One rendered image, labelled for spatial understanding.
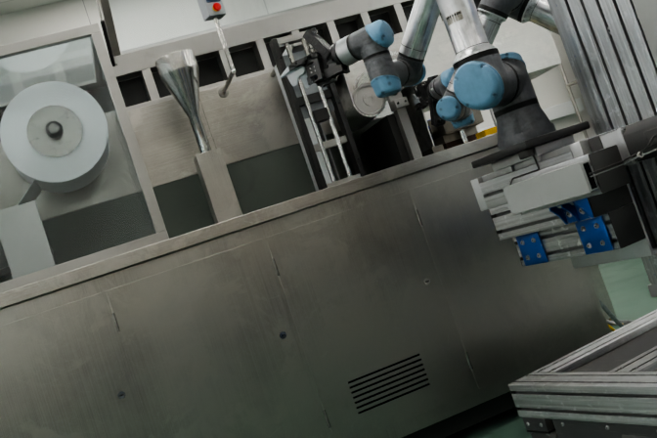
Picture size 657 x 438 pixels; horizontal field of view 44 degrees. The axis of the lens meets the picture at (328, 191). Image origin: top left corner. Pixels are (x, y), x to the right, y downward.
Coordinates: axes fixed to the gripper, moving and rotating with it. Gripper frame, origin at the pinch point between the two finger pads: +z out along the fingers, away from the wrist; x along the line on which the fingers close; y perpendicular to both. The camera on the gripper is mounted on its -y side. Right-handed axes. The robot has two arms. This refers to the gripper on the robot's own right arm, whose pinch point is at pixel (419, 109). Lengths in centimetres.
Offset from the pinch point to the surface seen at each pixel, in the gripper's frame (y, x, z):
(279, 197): -13, 54, 31
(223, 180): -3, 76, 4
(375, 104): 6.1, 16.2, -1.7
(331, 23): 47, 10, 31
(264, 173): -2, 56, 31
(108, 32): 63, 96, 24
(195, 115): 22, 78, 7
